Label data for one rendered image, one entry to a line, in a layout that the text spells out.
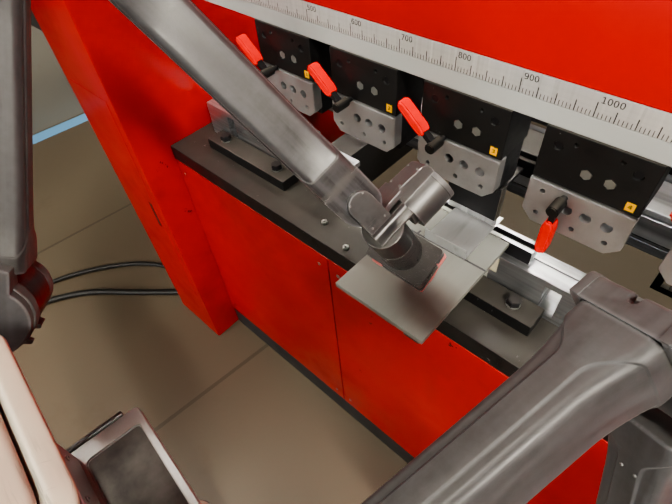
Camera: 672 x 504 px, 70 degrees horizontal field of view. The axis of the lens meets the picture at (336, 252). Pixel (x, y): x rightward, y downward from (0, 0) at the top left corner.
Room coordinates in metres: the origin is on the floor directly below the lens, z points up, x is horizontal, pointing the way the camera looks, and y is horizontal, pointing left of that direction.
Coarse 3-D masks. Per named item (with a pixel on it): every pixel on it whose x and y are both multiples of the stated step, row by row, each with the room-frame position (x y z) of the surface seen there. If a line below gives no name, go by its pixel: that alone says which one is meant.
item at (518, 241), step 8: (448, 200) 0.68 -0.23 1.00; (504, 232) 0.59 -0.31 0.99; (512, 232) 0.58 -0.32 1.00; (504, 240) 0.57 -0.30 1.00; (512, 240) 0.56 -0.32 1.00; (520, 240) 0.57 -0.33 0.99; (528, 240) 0.56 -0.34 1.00; (512, 248) 0.55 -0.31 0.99; (520, 248) 0.54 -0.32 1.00; (528, 248) 0.54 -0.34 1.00; (512, 256) 0.55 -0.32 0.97; (520, 256) 0.54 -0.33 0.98; (528, 256) 0.53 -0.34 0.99; (528, 264) 0.53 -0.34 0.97
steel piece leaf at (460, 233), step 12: (456, 216) 0.64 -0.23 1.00; (468, 216) 0.63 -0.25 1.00; (444, 228) 0.61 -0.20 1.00; (456, 228) 0.60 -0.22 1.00; (468, 228) 0.60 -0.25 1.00; (480, 228) 0.60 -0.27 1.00; (492, 228) 0.60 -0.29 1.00; (432, 240) 0.58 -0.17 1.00; (444, 240) 0.56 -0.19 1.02; (456, 240) 0.58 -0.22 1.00; (468, 240) 0.57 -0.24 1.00; (480, 240) 0.57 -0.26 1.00; (456, 252) 0.54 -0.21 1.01; (468, 252) 0.54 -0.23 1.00
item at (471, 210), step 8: (504, 184) 0.61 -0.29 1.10; (456, 192) 0.65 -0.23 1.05; (464, 192) 0.64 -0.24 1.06; (472, 192) 0.63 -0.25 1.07; (496, 192) 0.60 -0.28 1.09; (504, 192) 0.60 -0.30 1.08; (456, 200) 0.65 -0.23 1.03; (464, 200) 0.64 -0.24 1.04; (472, 200) 0.63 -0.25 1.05; (480, 200) 0.62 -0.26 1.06; (488, 200) 0.61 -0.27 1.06; (496, 200) 0.60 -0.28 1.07; (464, 208) 0.65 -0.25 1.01; (472, 208) 0.62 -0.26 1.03; (480, 208) 0.61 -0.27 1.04; (488, 208) 0.60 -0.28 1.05; (496, 208) 0.59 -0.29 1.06; (480, 216) 0.62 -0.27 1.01; (488, 216) 0.60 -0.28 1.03; (496, 216) 0.60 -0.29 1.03
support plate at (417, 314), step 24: (360, 264) 0.54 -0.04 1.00; (456, 264) 0.52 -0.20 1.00; (480, 264) 0.52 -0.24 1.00; (360, 288) 0.49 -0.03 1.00; (384, 288) 0.49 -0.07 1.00; (408, 288) 0.48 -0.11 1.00; (432, 288) 0.48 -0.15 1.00; (456, 288) 0.47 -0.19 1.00; (384, 312) 0.44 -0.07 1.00; (408, 312) 0.43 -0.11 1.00; (432, 312) 0.43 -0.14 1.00
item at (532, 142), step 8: (528, 136) 0.82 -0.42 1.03; (536, 136) 0.81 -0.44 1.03; (528, 144) 0.79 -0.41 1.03; (536, 144) 0.79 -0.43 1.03; (520, 152) 0.77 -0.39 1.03; (528, 152) 0.76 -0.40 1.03; (536, 152) 0.76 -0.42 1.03; (520, 160) 0.76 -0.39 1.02; (528, 160) 0.75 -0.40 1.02; (536, 160) 0.75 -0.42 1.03; (520, 168) 0.75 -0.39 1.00; (528, 168) 0.75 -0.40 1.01; (512, 176) 0.73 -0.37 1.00; (528, 176) 0.74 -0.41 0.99
